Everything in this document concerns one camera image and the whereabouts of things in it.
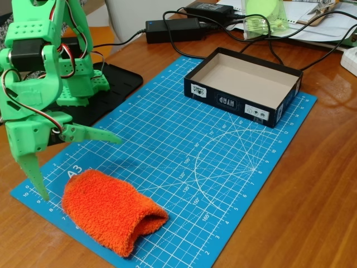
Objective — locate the green gripper black servo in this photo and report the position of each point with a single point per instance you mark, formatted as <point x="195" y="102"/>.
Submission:
<point x="23" y="132"/>

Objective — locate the orange fuzzy cloth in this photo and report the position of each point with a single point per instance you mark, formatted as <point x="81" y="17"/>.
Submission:
<point x="108" y="209"/>

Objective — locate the green 3D-printed robot arm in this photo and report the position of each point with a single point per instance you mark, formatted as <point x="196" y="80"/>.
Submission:
<point x="33" y="92"/>

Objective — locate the green plastic part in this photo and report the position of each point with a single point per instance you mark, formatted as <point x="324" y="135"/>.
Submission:
<point x="351" y="41"/>

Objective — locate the blue A3 cutting mat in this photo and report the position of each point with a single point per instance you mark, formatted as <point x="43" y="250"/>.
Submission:
<point x="167" y="153"/>

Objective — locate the grey knit fabric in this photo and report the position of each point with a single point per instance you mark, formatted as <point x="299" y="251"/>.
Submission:
<point x="4" y="30"/>

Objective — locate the black power adapter blue light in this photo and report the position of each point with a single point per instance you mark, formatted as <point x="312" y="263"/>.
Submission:
<point x="175" y="30"/>

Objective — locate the black cardboard box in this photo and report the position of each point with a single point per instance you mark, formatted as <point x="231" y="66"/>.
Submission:
<point x="240" y="107"/>

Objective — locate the slim black power adapter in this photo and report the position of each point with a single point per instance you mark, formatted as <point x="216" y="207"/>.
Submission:
<point x="209" y="8"/>

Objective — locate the green translucent plastic bag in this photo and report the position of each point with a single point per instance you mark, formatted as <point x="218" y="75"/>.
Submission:
<point x="265" y="16"/>

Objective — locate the white paper stack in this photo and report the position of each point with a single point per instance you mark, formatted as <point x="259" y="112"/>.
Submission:
<point x="312" y="33"/>

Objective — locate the white plastic device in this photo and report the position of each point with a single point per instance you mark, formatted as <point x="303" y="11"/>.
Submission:
<point x="350" y="61"/>

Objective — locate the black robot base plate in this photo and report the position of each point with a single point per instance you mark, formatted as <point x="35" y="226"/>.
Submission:
<point x="122" y="81"/>

